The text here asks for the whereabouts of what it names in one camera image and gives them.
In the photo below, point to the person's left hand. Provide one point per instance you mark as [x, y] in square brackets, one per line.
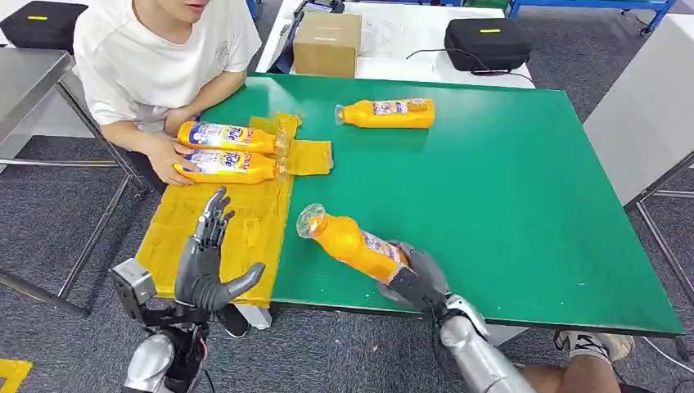
[176, 120]

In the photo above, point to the person's right hand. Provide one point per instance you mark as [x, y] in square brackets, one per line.
[162, 157]

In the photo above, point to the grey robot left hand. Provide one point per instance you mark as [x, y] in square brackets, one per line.
[200, 276]

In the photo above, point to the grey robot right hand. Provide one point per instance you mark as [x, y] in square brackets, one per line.
[420, 287]

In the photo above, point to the orange drink bottle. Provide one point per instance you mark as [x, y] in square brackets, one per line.
[390, 116]
[228, 167]
[228, 137]
[347, 244]

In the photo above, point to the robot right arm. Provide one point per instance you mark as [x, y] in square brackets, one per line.
[477, 358]

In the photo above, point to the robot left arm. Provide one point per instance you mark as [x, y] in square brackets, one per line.
[149, 360]

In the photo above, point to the black shoe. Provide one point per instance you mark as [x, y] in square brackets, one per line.
[233, 321]

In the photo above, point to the person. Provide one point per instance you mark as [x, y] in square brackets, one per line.
[162, 65]
[585, 374]

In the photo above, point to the white table leg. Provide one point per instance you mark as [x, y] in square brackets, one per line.
[256, 315]

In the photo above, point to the yellow plastic sheet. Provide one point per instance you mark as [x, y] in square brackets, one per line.
[255, 217]

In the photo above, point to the green table mat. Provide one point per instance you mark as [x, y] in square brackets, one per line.
[488, 190]

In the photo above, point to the steel table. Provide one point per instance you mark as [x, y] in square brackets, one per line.
[27, 81]

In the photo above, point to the black zipped case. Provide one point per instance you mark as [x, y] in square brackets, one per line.
[485, 46]
[43, 27]

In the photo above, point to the brown cardboard box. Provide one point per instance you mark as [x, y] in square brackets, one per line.
[328, 46]

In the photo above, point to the white table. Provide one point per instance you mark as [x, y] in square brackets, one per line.
[401, 32]

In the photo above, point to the grey table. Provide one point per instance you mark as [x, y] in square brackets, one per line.
[640, 119]

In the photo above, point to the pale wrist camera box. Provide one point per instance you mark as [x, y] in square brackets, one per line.
[133, 282]

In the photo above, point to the blue metal frame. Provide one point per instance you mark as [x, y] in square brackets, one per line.
[596, 4]

